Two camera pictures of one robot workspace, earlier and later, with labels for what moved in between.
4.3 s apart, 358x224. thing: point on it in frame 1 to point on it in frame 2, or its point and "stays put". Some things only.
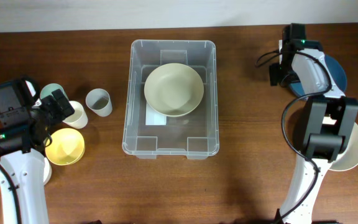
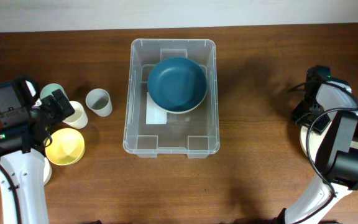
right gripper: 275,76 to 320,124
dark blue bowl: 337,73 to 177,85
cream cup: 79,120 stays put
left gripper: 51,104 stays put
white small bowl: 47,172 stays put
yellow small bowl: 66,147 stays put
